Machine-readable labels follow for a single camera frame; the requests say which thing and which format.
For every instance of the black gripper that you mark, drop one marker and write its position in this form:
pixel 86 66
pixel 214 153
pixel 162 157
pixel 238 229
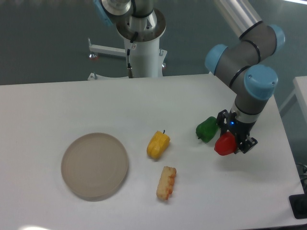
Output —
pixel 227 121

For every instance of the red toy pepper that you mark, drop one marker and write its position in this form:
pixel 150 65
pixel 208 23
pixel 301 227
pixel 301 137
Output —
pixel 225 144

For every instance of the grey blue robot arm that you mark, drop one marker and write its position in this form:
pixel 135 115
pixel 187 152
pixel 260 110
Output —
pixel 239 67

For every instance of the green toy pepper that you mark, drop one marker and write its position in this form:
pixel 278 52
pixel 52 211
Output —
pixel 207 129

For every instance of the yellow toy pepper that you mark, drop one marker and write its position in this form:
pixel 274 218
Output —
pixel 157 145

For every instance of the white side table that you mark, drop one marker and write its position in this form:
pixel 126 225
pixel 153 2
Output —
pixel 300 84

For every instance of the toy bread slice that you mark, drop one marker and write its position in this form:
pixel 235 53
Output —
pixel 166 183

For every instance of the black device at edge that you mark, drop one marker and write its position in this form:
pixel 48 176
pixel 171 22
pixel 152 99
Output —
pixel 299 205

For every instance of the beige round plate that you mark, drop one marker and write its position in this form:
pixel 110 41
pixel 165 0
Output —
pixel 94 166

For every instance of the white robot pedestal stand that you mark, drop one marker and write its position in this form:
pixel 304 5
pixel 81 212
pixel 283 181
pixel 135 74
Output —
pixel 142 52

